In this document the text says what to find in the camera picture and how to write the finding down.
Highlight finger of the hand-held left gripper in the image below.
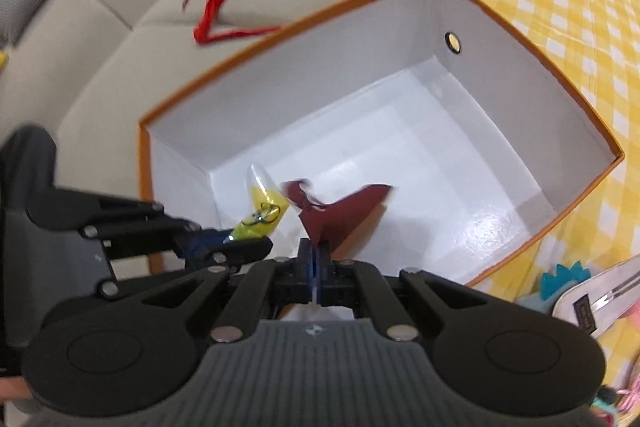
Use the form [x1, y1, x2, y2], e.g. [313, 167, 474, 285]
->
[97, 238, 274, 300]
[27, 186, 236, 260]

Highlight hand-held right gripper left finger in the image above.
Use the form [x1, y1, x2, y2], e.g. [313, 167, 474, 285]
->
[142, 239, 315, 345]

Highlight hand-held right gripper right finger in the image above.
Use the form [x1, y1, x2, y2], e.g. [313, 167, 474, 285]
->
[314, 239, 488, 343]

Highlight yellow item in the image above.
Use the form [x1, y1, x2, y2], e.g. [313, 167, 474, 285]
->
[230, 163, 291, 242]

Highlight dark red paper piece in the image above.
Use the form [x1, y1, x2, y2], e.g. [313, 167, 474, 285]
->
[281, 178, 396, 258]

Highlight orange cardboard box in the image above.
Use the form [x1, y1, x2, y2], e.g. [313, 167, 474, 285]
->
[137, 0, 626, 288]

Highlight pink tassel pouch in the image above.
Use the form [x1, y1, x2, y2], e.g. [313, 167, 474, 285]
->
[612, 377, 640, 415]

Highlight beige sofa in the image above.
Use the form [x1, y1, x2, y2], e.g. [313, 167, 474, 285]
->
[0, 0, 471, 208]

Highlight teal felt toy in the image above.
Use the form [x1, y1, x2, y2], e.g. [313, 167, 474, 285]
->
[520, 261, 593, 313]

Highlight white pouch with dark label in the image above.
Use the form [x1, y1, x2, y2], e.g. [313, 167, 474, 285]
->
[552, 256, 640, 339]

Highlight yellow checked tablecloth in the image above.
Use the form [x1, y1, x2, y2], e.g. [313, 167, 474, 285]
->
[372, 0, 640, 408]

